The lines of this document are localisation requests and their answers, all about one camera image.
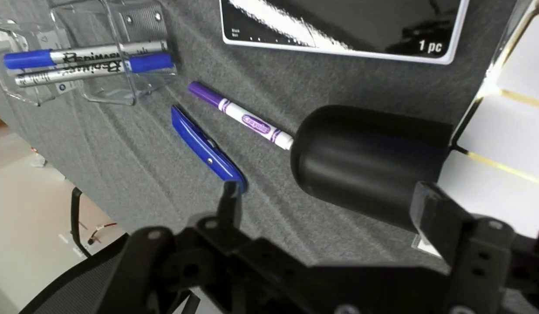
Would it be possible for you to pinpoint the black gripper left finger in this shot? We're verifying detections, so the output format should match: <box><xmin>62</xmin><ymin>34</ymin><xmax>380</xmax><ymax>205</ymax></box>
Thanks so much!
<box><xmin>216</xmin><ymin>181</ymin><xmax>240</xmax><ymax>228</ymax></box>

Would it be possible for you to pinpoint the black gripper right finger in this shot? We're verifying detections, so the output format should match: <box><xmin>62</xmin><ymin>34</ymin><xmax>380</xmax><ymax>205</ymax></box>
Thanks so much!
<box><xmin>410</xmin><ymin>182</ymin><xmax>514</xmax><ymax>278</ymax></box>

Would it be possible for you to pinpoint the black cup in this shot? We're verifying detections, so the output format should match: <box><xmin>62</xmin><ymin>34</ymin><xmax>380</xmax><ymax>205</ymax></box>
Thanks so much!
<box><xmin>289</xmin><ymin>104</ymin><xmax>453</xmax><ymax>230</ymax></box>

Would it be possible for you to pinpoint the black book with white border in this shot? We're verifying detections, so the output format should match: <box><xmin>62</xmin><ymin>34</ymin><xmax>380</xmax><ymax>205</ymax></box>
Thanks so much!
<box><xmin>218</xmin><ymin>0</ymin><xmax>469</xmax><ymax>64</ymax></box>

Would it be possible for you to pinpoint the white label sheets stack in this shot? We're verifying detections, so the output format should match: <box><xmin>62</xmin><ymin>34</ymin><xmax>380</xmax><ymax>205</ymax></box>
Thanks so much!
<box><xmin>437</xmin><ymin>0</ymin><xmax>539</xmax><ymax>237</ymax></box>

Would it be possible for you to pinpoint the purple crayola marker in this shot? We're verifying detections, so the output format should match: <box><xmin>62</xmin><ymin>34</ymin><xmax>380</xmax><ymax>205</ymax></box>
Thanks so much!
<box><xmin>188</xmin><ymin>81</ymin><xmax>293</xmax><ymax>149</ymax></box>

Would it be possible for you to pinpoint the blue expo marker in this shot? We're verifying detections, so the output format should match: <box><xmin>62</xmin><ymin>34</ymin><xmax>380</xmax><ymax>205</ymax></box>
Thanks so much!
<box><xmin>14</xmin><ymin>52</ymin><xmax>174</xmax><ymax>88</ymax></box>
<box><xmin>3</xmin><ymin>39</ymin><xmax>167</xmax><ymax>69</ymax></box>

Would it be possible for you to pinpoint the clear acrylic marker holder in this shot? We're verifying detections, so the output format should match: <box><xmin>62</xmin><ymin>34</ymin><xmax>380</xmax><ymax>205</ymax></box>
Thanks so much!
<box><xmin>0</xmin><ymin>0</ymin><xmax>176</xmax><ymax>106</ymax></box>

